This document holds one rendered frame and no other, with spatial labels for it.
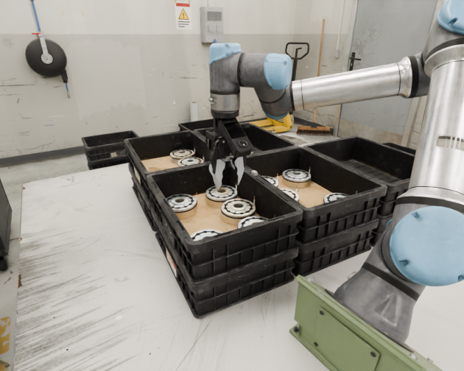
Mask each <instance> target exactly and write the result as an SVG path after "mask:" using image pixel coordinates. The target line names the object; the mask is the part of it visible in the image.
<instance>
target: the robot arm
mask: <svg viewBox="0 0 464 371"><path fill-rule="evenodd" d="M208 65H209V81H210V98H209V99H208V100H209V101H210V102H211V116H213V125H214V128H211V130H206V131H205V140H206V149H207V150H208V151H209V152H210V153H211V156H210V161H211V164H210V166H209V171H210V173H211V174H212V176H213V179H214V184H215V186H216V187H217V189H220V188H221V186H222V178H223V175H222V171H223V169H224V168H225V162H223V161H222V160H221V156H222V158H224V159H226V157H227V156H231V155H233V159H232V160H231V165H232V167H233V169H234V172H235V174H236V177H235V181H236V185H238V184H239V182H240V180H241V179H242V175H243V172H244V169H245V164H246V160H247V155H250V154H251V152H252V150H253V145H252V144H251V142H250V140H249V139H248V137H247V136H246V134H245V132H244V130H243V129H242V127H241V125H240V124H239V122H238V121H237V119H236V117H237V116H239V108H240V87H245V88H254V90H255V92H256V95H257V97H258V98H259V101H260V104H261V109H262V110H263V111H264V113H265V114H266V116H267V117H268V118H270V119H272V120H280V119H282V118H284V117H285V116H287V115H288V113H289V112H291V111H296V110H305V109H311V108H316V107H325V106H331V105H340V104H345V103H351V102H360V101H365V100H371V99H380V98H385V97H391V96H402V97H403V98H404V99H410V98H415V97H420V96H427V98H426V105H425V109H424V113H423V120H422V124H421V130H420V134H419V138H418V145H417V149H416V153H415V159H414V163H413V167H412V174H411V178H410V182H409V188H408V191H407V192H406V193H404V194H402V195H400V196H399V197H397V199H396V205H395V208H394V212H393V217H392V219H391V220H390V221H389V222H388V223H387V225H386V228H385V230H384V232H383V233H382V235H381V236H380V238H379V240H378V241H377V242H376V244H375V246H374V248H373V249H372V250H371V252H370V254H369V256H368V257H367V259H366V260H365V262H364V263H363V265H362V267H361V268H360V270H359V271H358V272H357V273H356V274H355V275H353V276H352V277H351V278H349V279H348V280H347V281H346V282H344V283H343V284H342V285H341V286H339V287H338V288H337V290H336V291H335V293H334V296H335V297H336V298H337V299H339V300H340V301H342V302H343V303H344V304H346V305H347V306H348V307H349V308H351V309H352V310H353V311H355V312H356V313H358V315H360V316H361V317H363V318H364V319H366V320H367V321H368V322H370V323H371V324H373V325H375V326H376V327H377V328H378V329H380V330H381V331H383V332H385V333H387V334H388V335H389V336H391V337H392V338H394V339H395V340H397V341H398V342H400V343H402V344H404V343H405V341H406V340H407V338H408V336H409V330H410V325H411V321H412V313H413V308H414V306H415V304H416V302H417V301H418V298H419V297H420V296H421V294H422V292H423V291H424V289H425V288H426V286H448V285H451V284H454V283H458V282H460V281H462V280H464V0H446V1H445V2H444V4H443V6H442V7H441V9H440V10H439V11H438V13H437V19H436V21H435V24H434V26H433V27H432V31H431V33H430V35H429V38H428V40H427V42H426V45H425V47H424V49H423V51H422V52H420V53H418V54H415V55H413V56H408V57H404V58H403V59H402V60H401V61H400V62H399V63H393V64H388V65H384V66H376V67H372V68H364V69H360V70H355V71H347V72H342V73H338V74H330V75H325V76H321V77H313V78H309V79H301V80H297V81H292V82H290V81H291V77H292V60H291V58H290V56H289V55H287V54H276V53H269V54H265V53H244V52H242V50H241V46H240V45H239V44H238V43H213V44H211V45H210V47H209V63H208ZM207 137H208V140H207ZM208 144H209V146H208Z"/></svg>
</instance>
